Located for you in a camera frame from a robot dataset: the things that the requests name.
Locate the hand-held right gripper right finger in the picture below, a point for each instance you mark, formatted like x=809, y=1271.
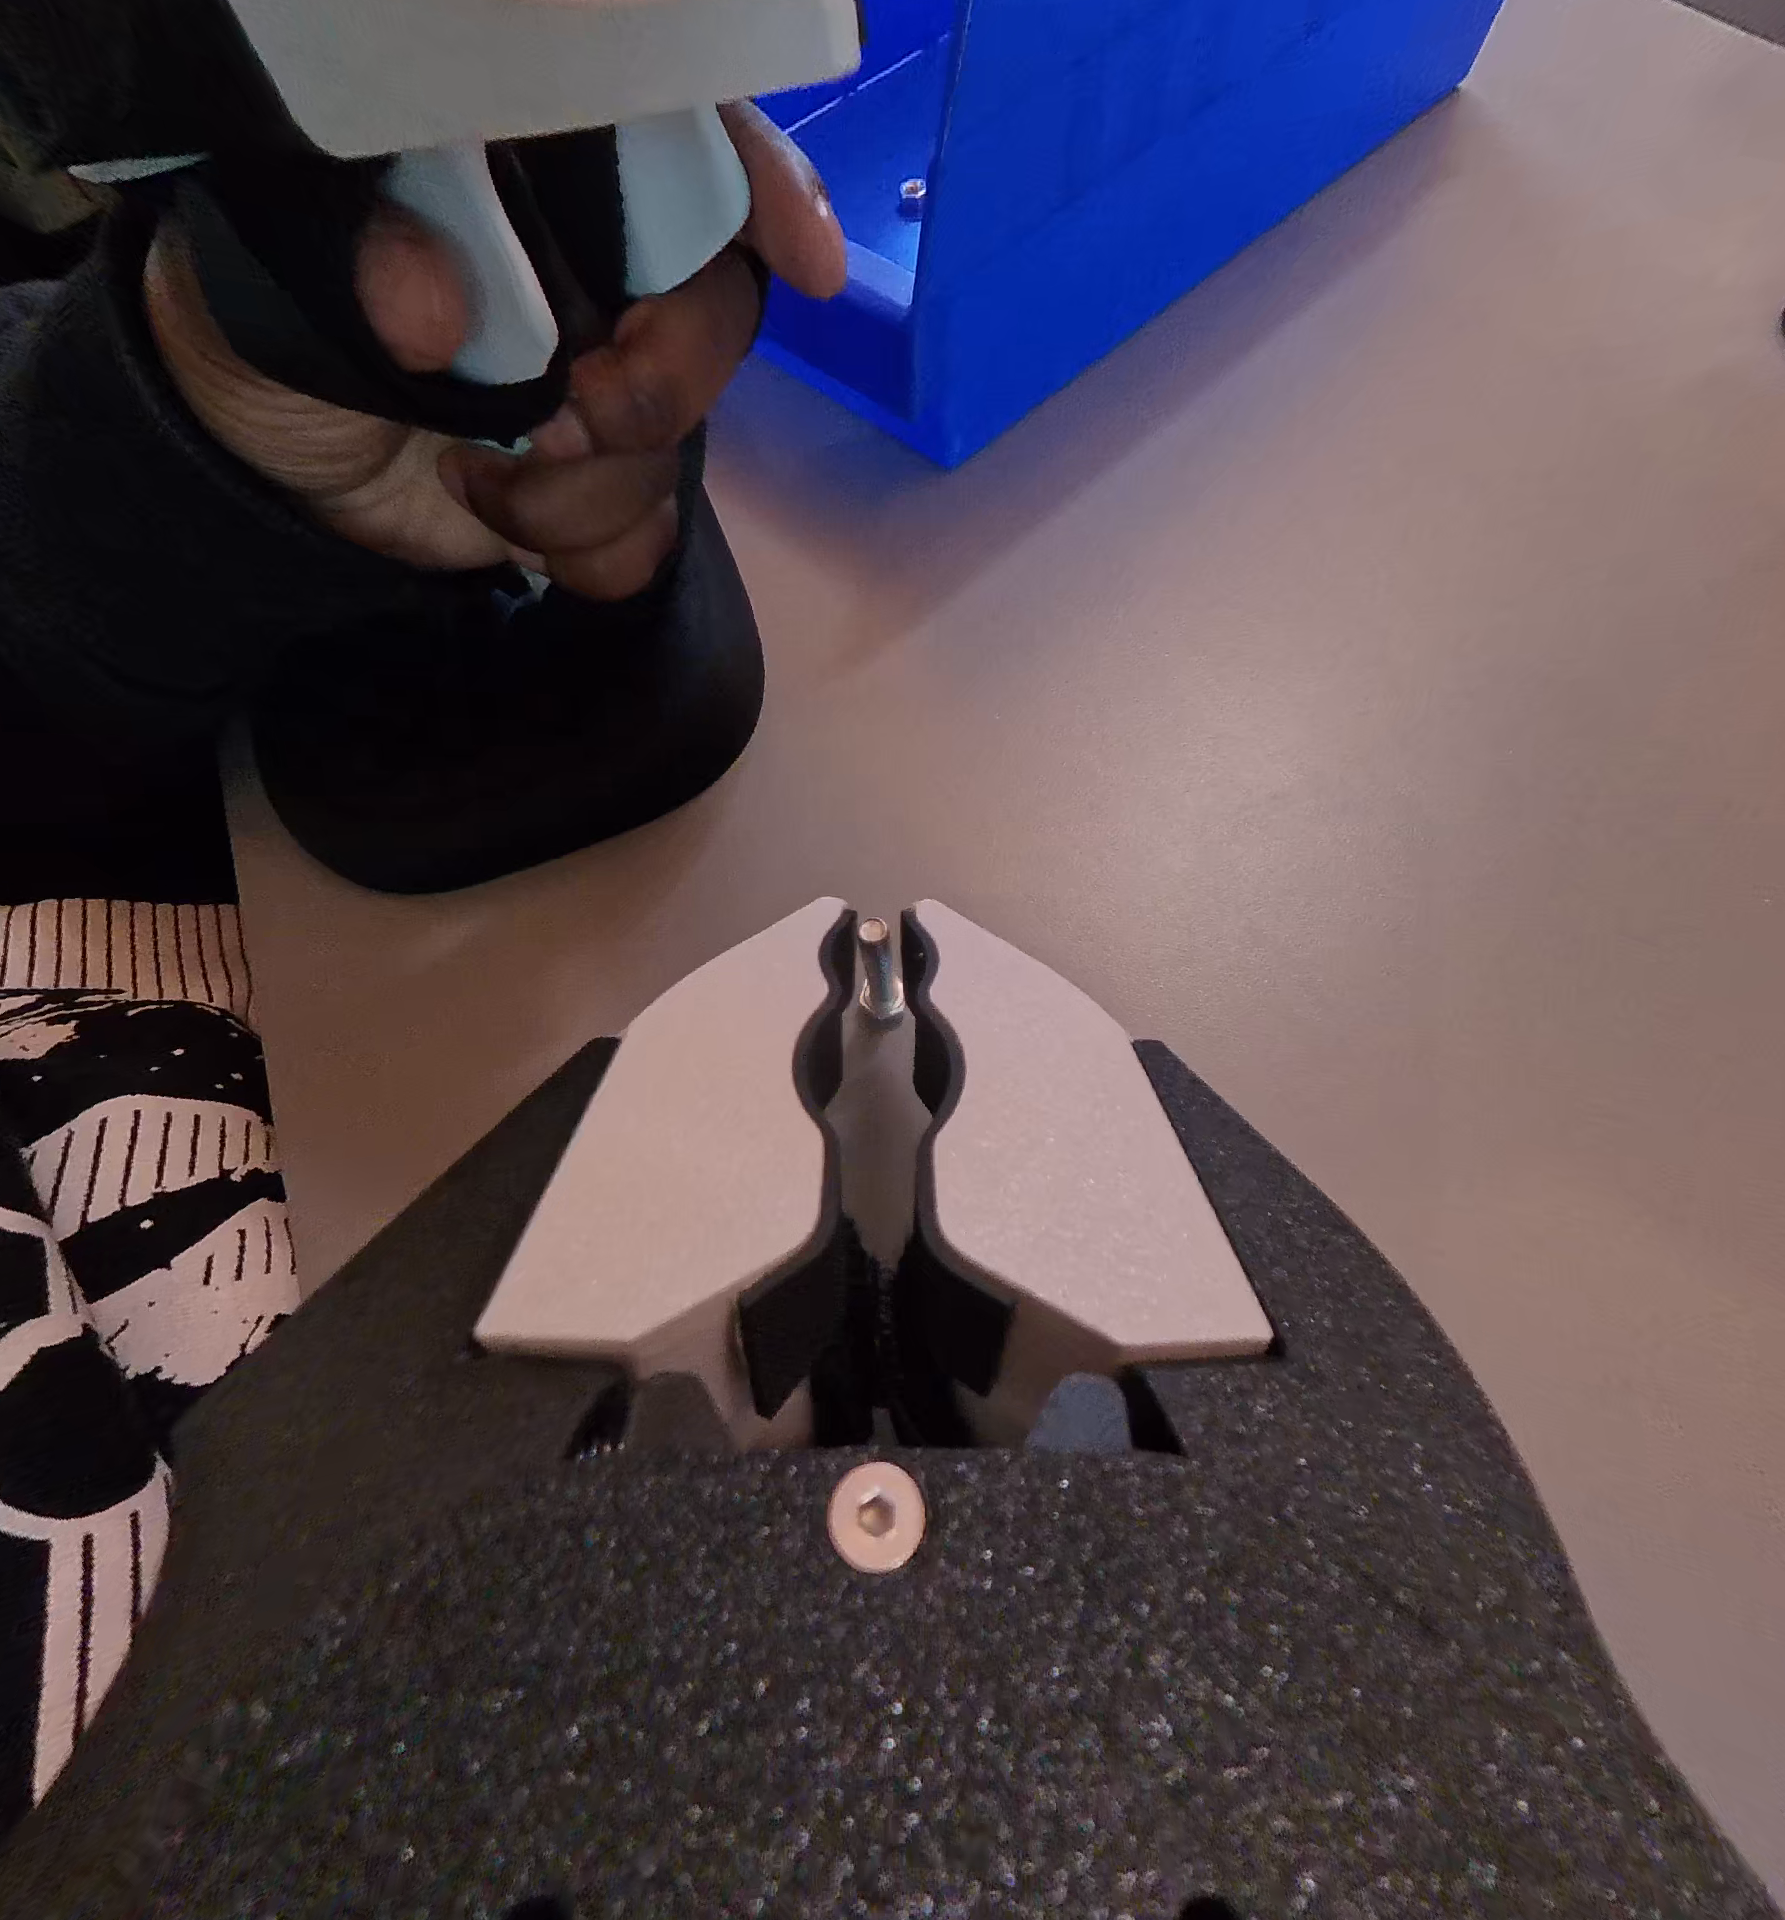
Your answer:
x=1104, y=1184

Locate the blue plastic bin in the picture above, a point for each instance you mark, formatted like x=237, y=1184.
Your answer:
x=1132, y=195

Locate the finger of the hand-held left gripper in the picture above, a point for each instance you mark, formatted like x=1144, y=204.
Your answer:
x=531, y=59

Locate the person's left forearm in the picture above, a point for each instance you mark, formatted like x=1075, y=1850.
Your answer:
x=53, y=525

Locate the person's left hand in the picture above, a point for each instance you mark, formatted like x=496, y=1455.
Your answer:
x=310, y=450

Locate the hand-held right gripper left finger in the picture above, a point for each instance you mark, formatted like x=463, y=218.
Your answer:
x=669, y=1184

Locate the black honeycomb wrist pad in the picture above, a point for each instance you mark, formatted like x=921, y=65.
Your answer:
x=531, y=780

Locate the thin silver bolt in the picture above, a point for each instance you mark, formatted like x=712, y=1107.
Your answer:
x=877, y=973

